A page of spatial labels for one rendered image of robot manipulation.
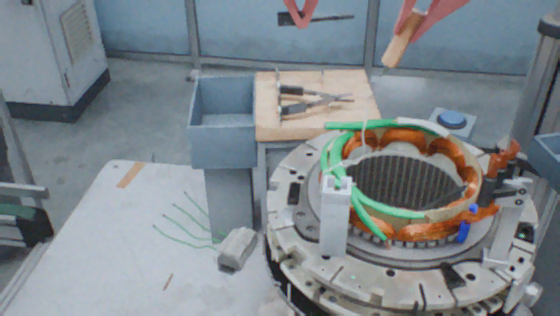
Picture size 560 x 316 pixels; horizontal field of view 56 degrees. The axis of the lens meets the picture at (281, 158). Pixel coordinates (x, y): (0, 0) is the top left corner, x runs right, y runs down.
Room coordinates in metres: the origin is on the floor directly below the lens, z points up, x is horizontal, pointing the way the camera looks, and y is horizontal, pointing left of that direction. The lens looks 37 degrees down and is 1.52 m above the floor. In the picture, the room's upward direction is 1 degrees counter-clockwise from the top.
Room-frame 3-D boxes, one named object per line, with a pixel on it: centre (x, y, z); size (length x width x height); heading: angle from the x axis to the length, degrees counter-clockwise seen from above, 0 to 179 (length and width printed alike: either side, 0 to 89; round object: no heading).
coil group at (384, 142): (0.57, -0.16, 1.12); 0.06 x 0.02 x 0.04; 83
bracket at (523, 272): (0.37, -0.25, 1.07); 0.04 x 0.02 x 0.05; 131
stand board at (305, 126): (0.79, -0.06, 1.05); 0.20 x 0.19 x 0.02; 92
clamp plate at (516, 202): (0.37, -0.21, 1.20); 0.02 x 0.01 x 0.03; 75
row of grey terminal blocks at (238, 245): (0.69, 0.08, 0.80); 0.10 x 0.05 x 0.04; 155
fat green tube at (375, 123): (0.56, -0.13, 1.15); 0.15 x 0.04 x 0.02; 83
